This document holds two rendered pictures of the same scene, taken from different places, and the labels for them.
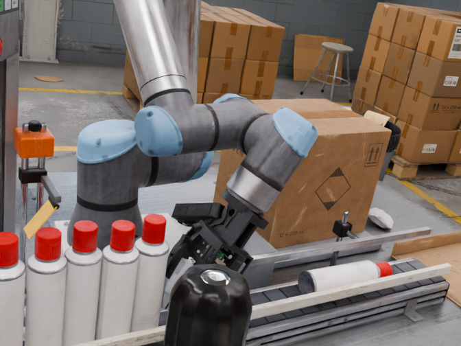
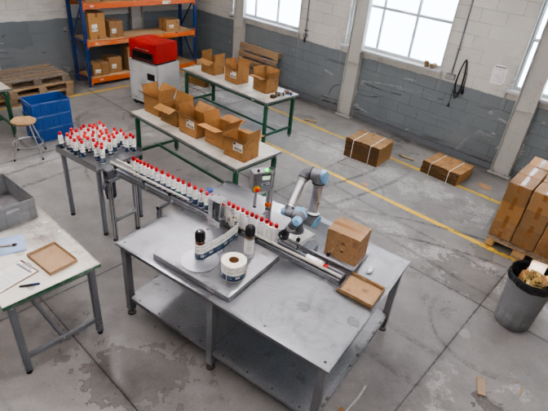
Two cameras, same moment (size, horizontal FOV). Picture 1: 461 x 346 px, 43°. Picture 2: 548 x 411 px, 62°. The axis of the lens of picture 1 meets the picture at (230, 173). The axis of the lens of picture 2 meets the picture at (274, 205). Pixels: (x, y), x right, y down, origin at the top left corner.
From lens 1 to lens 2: 3.40 m
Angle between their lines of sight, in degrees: 59
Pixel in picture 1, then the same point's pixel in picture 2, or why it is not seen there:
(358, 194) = (351, 254)
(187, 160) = (308, 222)
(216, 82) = (526, 223)
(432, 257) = (360, 282)
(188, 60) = (313, 201)
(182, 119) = (285, 210)
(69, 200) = not seen: hidden behind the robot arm
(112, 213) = not seen: hidden behind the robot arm
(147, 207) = (323, 233)
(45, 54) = (504, 172)
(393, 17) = not seen: outside the picture
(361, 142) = (350, 239)
